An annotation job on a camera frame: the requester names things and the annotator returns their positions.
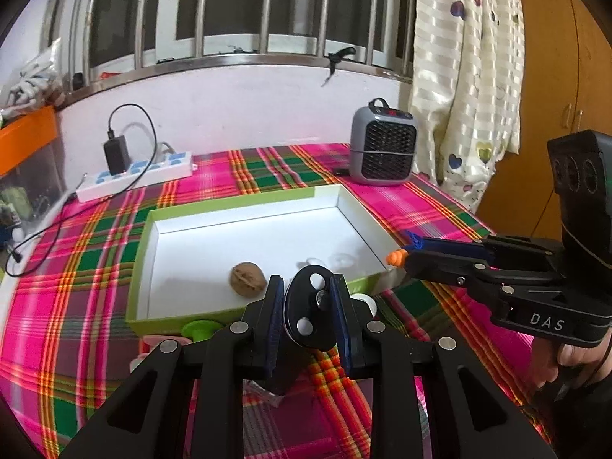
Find black charger cable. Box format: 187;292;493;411
5;103;160;278

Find grey portable heater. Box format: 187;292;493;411
349;98;422;186

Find pink plaid tablecloth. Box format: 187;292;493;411
0;142;560;459

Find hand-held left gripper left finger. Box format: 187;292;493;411
60;275;288;459

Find green mushroom-shaped suction cup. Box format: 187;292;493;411
182;319;224;342

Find wooden wardrobe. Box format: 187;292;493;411
473;0;612;249

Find person's right hand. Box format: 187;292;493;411
528;330;612;393

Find pink plastic clip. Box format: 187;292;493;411
140;336;188;360

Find blue toy with orange tip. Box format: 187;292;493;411
386;229;427;269

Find pile of white gloves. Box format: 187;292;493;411
5;41;65;116

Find black charger plug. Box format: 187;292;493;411
103;129;131;175

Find black metal gadget with holes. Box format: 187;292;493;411
270;265;338;395

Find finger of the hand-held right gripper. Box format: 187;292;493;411
403;247;560;298
420;233;564;273

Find black strap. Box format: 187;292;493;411
321;47;357;88

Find metal window bars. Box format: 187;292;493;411
41;0;417;101

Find brown walnut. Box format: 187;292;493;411
230;262;267;298

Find cream curtain with hearts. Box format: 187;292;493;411
406;0;527;211

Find white power strip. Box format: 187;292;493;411
75;150;194;203

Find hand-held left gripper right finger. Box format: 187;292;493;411
329;275;558;459

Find clear plastic storage bin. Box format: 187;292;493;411
0;143;68;249

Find green cardboard box white inside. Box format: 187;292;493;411
125;184;405;338

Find white bottle cap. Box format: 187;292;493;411
351;294;379;320

